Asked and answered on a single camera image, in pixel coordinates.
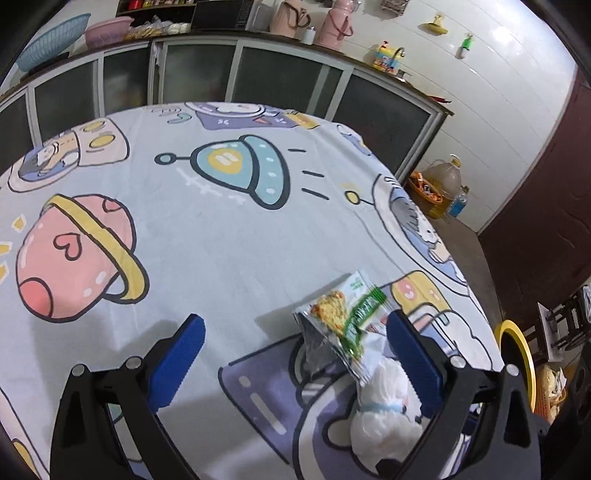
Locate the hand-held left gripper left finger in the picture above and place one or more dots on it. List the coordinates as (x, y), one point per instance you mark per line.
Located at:
(178, 360)

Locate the brown plastic bucket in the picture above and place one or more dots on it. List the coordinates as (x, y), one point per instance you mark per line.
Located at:
(444, 196)

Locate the green white brush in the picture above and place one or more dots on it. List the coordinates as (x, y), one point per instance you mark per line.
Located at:
(465, 45)

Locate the cream plastic basket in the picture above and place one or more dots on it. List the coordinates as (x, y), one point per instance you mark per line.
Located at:
(549, 392)

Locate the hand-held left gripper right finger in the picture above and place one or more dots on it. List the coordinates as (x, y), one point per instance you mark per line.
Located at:
(413, 364)

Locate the white plastic bag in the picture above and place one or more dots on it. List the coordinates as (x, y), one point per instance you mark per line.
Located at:
(383, 415)

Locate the instant noodle wrapper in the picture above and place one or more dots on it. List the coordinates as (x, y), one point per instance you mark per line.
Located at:
(332, 309)

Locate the yellow rim trash bin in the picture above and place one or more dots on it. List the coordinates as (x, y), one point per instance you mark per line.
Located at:
(529, 369)

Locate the pink thermos flask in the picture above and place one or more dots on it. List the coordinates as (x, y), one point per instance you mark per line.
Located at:
(332, 25)
(288, 18)

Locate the metal faucet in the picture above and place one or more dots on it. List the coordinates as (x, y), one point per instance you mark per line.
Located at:
(405, 73)

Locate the yellow dish soap bottle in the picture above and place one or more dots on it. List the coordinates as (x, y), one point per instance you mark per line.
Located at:
(385, 59)

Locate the yellow wall hook holder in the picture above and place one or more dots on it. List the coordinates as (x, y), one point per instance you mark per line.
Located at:
(436, 26)

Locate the black microwave oven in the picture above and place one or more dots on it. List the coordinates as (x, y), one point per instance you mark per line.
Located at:
(221, 14)

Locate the small white cup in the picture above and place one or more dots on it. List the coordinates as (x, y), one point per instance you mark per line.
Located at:
(308, 36)

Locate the row of small jars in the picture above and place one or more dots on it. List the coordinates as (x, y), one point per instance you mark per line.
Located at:
(157, 2)

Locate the blue label water bottle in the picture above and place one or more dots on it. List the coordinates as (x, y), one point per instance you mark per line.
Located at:
(458, 205)

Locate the plastic bag of buns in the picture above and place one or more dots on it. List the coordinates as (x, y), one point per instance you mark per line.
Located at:
(152, 28)

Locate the metal wall rack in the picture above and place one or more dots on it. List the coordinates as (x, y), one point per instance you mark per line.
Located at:
(395, 5)

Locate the cartoon printed tablecloth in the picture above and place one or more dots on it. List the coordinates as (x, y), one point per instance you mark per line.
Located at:
(207, 230)

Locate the glass door kitchen cabinet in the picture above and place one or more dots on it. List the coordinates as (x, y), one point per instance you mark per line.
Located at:
(277, 78)

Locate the dark wooden spice rack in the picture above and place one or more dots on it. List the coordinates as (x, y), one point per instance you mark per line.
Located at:
(122, 11)

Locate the large cooking oil jug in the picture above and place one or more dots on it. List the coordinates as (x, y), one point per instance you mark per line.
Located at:
(445, 180)

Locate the blue plastic basket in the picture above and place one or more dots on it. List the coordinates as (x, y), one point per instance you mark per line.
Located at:
(51, 41)

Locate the pink plastic basin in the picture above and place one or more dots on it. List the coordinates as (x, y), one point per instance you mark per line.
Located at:
(108, 32)

